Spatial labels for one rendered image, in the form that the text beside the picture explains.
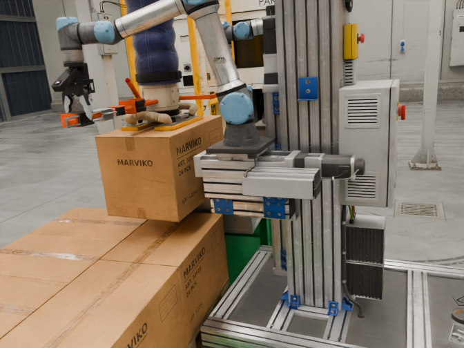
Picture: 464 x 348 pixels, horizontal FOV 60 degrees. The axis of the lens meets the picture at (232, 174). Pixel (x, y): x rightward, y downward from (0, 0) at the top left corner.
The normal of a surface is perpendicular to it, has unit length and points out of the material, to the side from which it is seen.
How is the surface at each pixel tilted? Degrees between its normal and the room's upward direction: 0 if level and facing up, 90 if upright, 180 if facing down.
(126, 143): 90
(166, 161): 90
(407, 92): 90
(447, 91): 90
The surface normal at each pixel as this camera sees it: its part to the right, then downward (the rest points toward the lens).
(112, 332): -0.08, -0.96
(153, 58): 0.02, 0.04
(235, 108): -0.02, 0.40
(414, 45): -0.39, 0.29
